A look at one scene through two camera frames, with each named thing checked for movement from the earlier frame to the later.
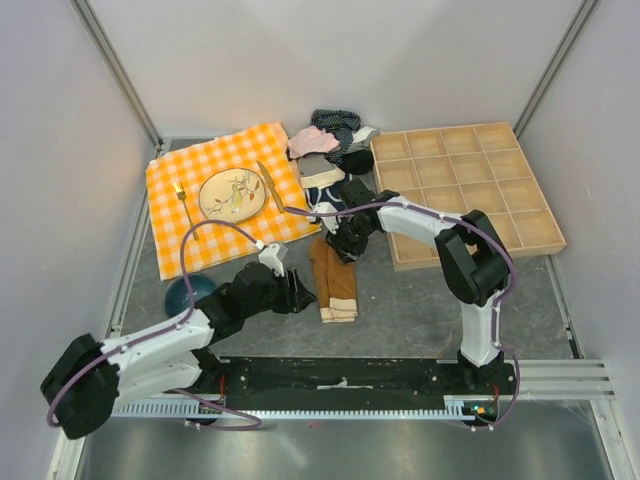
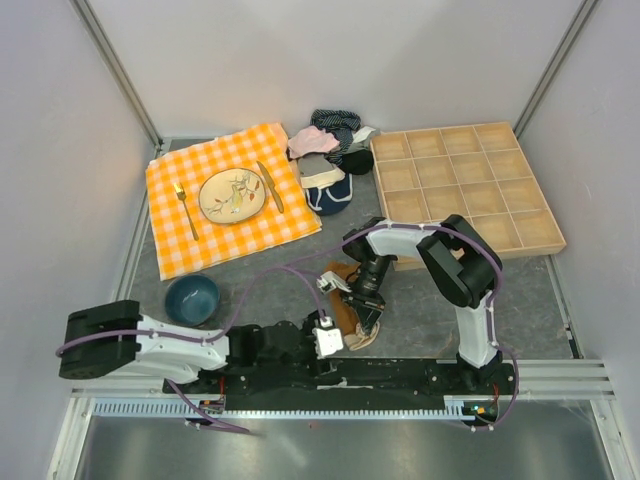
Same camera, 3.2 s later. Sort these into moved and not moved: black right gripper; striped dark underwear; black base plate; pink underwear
Moved: black right gripper
Not moved: striped dark underwear; pink underwear; black base plate
